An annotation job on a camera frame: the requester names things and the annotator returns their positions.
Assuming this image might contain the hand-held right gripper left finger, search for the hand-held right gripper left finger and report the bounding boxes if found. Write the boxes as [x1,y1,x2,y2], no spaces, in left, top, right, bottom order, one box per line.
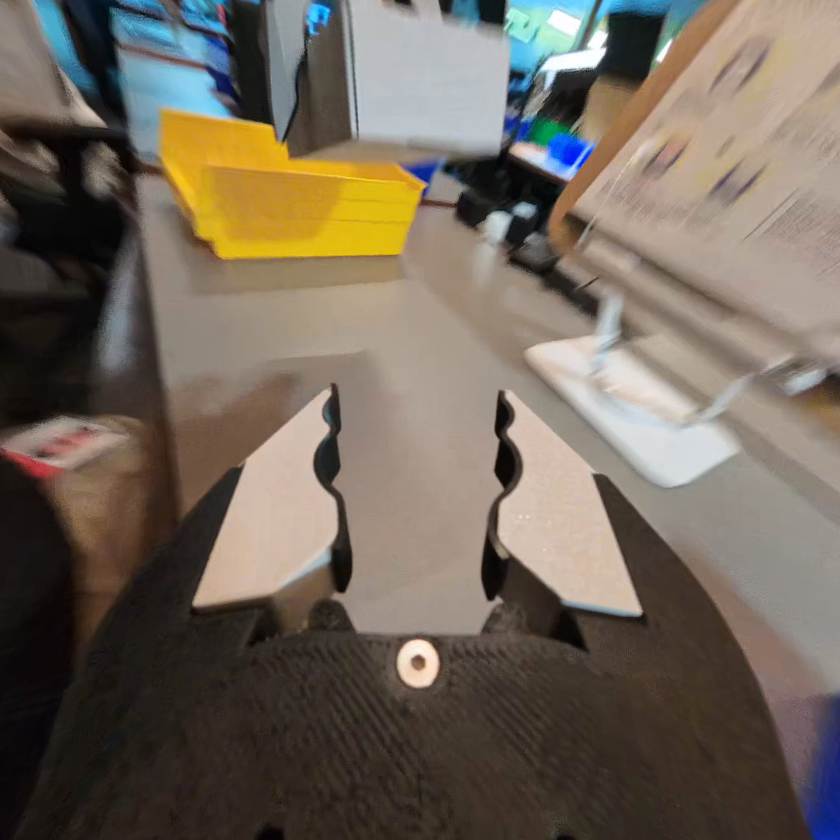
[192,384,354,631]

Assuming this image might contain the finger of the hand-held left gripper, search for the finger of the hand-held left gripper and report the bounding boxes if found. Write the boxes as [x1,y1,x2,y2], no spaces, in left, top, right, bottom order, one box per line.
[266,0,312,142]

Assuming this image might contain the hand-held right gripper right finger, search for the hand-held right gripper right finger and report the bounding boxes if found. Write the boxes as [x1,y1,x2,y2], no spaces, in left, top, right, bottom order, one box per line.
[481,390,644,641]

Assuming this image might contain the yellow storage bin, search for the yellow storage bin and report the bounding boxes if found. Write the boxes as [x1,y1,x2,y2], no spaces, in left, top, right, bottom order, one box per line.
[159,109,427,260]

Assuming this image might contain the white cardboard box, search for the white cardboard box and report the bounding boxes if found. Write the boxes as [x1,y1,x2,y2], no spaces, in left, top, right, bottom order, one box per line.
[305,0,511,158]

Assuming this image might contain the grey desk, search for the grey desk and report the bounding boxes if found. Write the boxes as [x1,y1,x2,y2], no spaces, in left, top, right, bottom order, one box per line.
[134,174,840,788]

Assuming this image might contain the pink printed card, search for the pink printed card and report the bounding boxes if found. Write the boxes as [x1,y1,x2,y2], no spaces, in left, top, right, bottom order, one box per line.
[0,419,126,475]

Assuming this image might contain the black battery charger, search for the black battery charger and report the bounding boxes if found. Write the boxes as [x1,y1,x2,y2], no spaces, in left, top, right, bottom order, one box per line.
[456,189,500,229]

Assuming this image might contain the black power adapter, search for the black power adapter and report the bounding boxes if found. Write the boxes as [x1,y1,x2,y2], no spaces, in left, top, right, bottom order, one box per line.
[511,238,562,275]

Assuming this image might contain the black cube device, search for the black cube device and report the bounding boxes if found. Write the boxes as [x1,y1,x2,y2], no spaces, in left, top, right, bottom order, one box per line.
[504,202,540,247]

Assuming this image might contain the instruction sheet on stand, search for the instruction sheet on stand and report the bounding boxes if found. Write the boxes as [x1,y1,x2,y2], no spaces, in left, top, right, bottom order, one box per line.
[571,0,840,329]

